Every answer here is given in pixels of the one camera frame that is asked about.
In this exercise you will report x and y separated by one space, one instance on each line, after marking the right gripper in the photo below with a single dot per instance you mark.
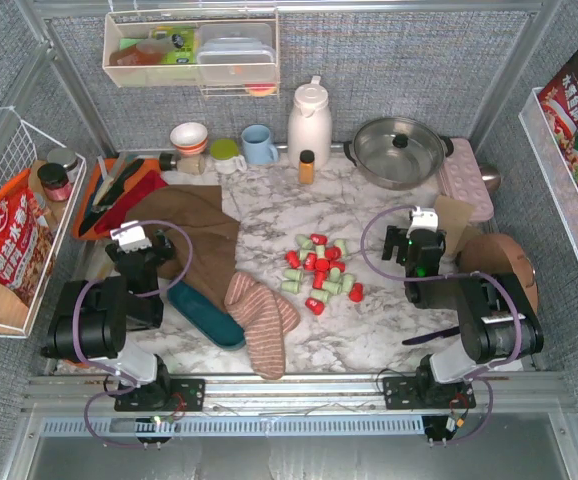
408 241

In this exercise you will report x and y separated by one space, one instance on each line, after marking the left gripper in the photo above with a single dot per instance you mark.
139 251

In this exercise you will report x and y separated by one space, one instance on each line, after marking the brown cloth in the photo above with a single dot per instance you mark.
207 244

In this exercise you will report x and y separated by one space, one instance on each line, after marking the green coffee capsule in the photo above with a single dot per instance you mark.
291 286
320 295
333 288
293 274

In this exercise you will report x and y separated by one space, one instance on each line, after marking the teal storage basket tray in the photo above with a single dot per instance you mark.
219 327

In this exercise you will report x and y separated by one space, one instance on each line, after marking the pink striped towel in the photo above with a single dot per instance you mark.
266 317

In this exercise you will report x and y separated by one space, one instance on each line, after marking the red cloth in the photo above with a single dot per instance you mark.
116 215

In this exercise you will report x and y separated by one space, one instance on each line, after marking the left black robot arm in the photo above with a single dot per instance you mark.
93 324

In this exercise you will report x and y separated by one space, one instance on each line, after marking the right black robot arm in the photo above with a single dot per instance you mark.
496 321

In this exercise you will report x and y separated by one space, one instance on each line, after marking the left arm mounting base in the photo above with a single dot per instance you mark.
182 395

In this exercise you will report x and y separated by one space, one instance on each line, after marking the right arm mounting base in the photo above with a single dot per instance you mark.
410 393

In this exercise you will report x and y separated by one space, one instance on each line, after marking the round wooden board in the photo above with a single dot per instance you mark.
497 253

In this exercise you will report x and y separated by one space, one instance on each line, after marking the pink egg tray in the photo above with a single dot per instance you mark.
459 178

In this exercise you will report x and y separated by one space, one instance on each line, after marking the orange tray with knives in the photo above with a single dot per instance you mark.
102 194

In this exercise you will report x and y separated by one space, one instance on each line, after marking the steel pot with lid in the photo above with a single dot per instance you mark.
397 153

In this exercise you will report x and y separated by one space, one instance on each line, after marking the pepper grinder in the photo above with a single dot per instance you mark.
193 165

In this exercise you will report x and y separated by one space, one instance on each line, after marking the orange snack bag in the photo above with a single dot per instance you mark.
25 243

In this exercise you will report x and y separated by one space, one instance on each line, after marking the white striped bowl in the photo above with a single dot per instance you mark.
189 138

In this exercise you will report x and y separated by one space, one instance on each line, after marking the orange spice bottle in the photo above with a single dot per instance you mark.
306 171

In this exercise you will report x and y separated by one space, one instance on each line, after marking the green lid white cup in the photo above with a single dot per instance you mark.
226 156

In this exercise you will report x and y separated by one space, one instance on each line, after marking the white thermos jug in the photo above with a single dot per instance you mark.
310 123

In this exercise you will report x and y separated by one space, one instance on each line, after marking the blue mug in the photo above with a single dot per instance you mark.
258 147

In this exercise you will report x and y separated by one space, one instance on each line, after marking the clear plastic containers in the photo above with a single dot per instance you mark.
236 53

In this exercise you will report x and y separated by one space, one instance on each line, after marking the left wire basket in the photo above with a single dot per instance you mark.
20 153

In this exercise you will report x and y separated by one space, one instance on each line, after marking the right white wall basket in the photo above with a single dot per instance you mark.
561 185

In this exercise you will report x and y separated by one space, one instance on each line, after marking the cream wall shelf basket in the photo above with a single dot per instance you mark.
157 48

